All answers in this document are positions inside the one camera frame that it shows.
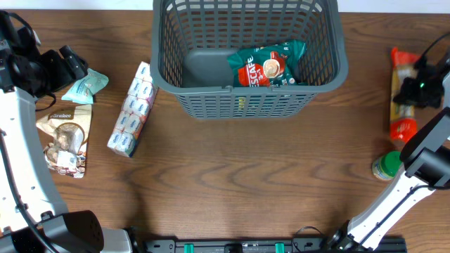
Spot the spaghetti pack with red ends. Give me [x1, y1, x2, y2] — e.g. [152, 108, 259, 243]
[390, 47, 420, 143]

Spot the green Nescafe coffee bag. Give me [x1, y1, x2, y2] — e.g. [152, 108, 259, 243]
[227, 39, 307, 87]

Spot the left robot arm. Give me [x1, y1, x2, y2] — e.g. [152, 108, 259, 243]
[1, 11, 134, 252]

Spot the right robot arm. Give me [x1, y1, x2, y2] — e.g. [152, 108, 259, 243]
[324, 48, 449, 251]

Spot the white tissue pack bundle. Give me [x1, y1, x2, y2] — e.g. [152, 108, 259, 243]
[107, 62, 158, 157]

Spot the teal snack pouch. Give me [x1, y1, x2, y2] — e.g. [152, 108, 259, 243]
[61, 68, 109, 105]

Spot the beige nuts bag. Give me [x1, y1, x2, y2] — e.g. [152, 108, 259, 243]
[36, 105, 92, 179]

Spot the green lid jar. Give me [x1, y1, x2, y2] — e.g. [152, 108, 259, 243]
[371, 151, 401, 181]

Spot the grey plastic basket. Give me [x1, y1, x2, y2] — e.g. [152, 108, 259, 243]
[150, 0, 348, 119]

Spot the black rail at table edge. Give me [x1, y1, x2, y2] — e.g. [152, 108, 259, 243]
[143, 226, 408, 253]

